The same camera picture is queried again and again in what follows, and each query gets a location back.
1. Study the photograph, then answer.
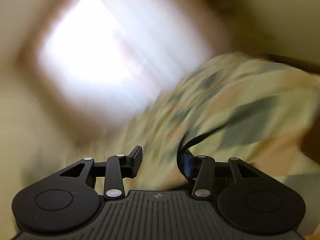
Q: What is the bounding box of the pink curtain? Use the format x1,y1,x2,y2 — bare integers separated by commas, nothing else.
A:
20,0,232,138

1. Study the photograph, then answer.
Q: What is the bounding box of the checkered quilt bedspread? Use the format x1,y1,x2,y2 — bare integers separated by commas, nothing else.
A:
119,53,319,190

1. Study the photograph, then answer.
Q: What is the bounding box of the black garment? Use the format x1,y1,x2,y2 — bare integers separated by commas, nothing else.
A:
176,122,228,182

